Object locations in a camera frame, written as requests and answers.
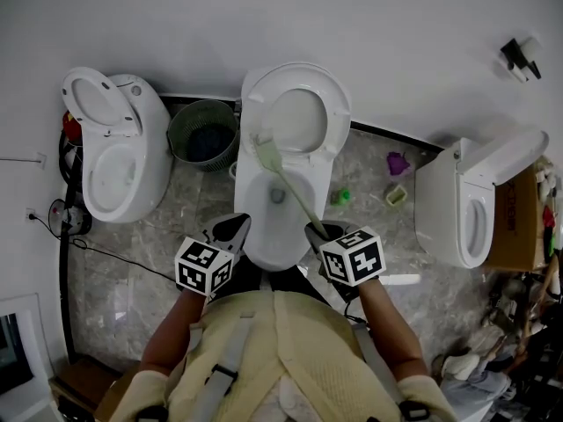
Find person's left forearm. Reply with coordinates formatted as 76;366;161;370
139;288;208;375

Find white round items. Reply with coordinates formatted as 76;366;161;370
538;160;558;197

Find grey harness strap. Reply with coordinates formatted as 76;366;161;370
351;321;430;421
186;312;256;422

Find dark blue cloth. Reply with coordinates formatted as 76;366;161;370
188;125;234;163

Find light green toilet brush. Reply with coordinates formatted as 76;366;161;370
250;129;330;240

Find white toilet with flat lid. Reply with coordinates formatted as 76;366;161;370
413;129;551;270

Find small black fan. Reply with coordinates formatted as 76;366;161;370
48;198;93;236

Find person's cream top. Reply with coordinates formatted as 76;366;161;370
107;290;458;422

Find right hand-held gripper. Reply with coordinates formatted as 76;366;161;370
304;221;387;287

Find black hose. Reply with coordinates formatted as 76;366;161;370
58;129;84;193

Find brown cardboard box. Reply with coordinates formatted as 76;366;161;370
50;353;142;422

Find person's right forearm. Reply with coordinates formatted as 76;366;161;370
358;277;426;384

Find purple cloth item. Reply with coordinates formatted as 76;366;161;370
385;150;413;178

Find black power adapter with cable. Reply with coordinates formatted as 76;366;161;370
28;213;177;283

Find white toilet with round seat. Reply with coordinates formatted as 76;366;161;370
233;62;353;273

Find large printed cardboard box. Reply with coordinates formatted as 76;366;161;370
483;164;551;273

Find white egg-shaped toilet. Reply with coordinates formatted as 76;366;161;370
61;67;173;224

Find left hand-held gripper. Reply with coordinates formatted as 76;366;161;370
174;212;252;297

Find black wall holder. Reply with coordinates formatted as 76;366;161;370
500;36;543;83

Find green slatted plastic basket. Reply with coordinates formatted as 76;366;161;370
166;98;241;173

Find light green brush holder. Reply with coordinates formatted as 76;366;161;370
385;183;409;207

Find person's black trousers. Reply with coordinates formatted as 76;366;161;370
210;255;331;307

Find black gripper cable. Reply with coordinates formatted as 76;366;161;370
342;296;369;324

